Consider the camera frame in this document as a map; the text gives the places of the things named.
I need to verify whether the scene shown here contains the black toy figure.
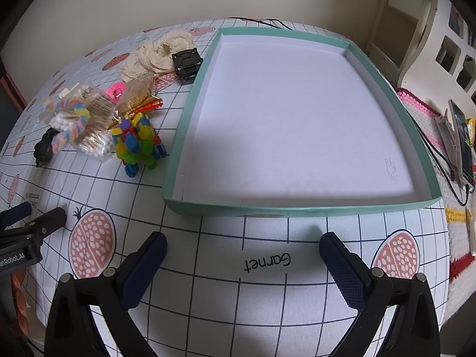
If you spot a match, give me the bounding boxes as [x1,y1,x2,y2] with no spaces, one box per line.
[33,128,60,166]

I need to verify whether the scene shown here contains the pink white crochet mat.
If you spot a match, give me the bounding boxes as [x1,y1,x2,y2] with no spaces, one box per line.
[396,87,476,320]

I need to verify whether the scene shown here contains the pastel rope toy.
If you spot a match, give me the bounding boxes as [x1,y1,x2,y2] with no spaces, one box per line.
[43,97,92,153]

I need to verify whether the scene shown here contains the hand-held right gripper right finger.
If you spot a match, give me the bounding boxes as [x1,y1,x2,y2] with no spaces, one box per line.
[319,231,441,357]

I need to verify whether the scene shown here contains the cream lace cloth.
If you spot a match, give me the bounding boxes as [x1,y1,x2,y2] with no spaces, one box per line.
[121,30,196,82]

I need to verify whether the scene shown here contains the smartphone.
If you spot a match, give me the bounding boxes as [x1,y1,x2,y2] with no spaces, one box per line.
[448,100,476,194]

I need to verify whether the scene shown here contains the wafer biscuit packet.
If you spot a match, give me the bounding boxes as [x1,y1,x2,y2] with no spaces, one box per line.
[113,72,164,127]

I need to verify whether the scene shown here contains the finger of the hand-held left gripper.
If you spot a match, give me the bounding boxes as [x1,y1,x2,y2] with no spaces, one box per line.
[0,207,68,248]
[0,203,32,229]

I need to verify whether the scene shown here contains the black cable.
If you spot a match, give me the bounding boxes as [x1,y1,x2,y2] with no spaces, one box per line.
[228,17,475,207]

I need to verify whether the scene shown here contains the white cutout panel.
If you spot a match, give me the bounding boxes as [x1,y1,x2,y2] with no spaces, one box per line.
[398,0,476,105]

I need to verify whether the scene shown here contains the grid printed tablecloth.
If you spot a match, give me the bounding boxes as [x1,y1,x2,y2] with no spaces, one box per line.
[0,20,452,357]

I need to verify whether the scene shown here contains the black toy car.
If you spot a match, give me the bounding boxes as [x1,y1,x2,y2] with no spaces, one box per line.
[171,46,204,84]

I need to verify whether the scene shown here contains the teal cardboard box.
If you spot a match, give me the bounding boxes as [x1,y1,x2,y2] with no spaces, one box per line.
[162,27,443,217]

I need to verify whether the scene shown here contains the white wooden shelf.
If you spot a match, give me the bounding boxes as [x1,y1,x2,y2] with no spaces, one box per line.
[366,0,439,86]

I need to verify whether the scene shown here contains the pink hair clip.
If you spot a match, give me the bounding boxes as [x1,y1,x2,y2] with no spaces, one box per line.
[105,83,127,105]

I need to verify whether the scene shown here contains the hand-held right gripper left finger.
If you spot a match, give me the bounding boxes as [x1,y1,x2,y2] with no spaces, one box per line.
[44,231,168,357]

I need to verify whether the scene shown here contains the cotton swab bag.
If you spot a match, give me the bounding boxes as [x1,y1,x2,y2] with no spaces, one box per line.
[39,82,120,162]

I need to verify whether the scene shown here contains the colourful block toy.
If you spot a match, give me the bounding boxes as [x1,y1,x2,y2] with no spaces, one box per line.
[112,113,167,178]

